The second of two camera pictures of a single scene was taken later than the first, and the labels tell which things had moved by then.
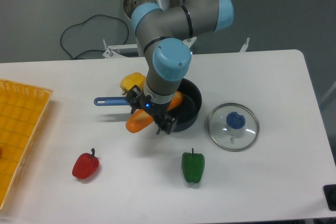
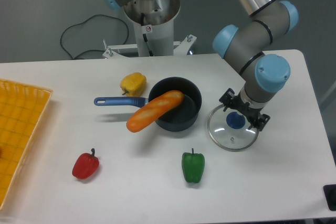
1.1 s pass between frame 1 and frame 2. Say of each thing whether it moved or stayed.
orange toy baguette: stayed
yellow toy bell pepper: stayed
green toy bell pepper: stayed
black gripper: moved
